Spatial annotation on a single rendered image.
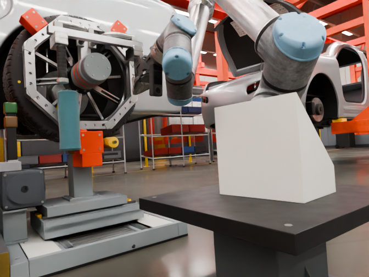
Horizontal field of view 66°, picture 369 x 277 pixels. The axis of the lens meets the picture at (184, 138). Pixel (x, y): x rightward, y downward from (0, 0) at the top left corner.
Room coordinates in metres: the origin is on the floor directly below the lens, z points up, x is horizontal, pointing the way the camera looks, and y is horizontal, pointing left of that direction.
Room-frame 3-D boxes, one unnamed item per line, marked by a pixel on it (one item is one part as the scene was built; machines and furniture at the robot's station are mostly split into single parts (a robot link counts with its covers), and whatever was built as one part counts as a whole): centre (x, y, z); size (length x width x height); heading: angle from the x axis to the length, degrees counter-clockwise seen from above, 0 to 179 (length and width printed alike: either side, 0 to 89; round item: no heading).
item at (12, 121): (1.02, 0.62, 0.59); 0.04 x 0.04 x 0.04; 37
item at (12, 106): (1.02, 0.62, 0.64); 0.04 x 0.04 x 0.04; 37
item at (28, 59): (1.42, 0.47, 0.85); 0.54 x 0.07 x 0.54; 127
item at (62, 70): (1.13, 0.47, 0.83); 0.04 x 0.04 x 0.16
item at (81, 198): (1.56, 0.58, 0.32); 0.40 x 0.30 x 0.28; 127
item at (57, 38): (1.16, 0.49, 0.93); 0.09 x 0.05 x 0.05; 37
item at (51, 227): (1.58, 0.55, 0.13); 0.50 x 0.36 x 0.10; 127
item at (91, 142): (1.45, 0.50, 0.48); 0.16 x 0.12 x 0.17; 37
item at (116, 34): (1.38, 0.32, 1.03); 0.19 x 0.18 x 0.11; 37
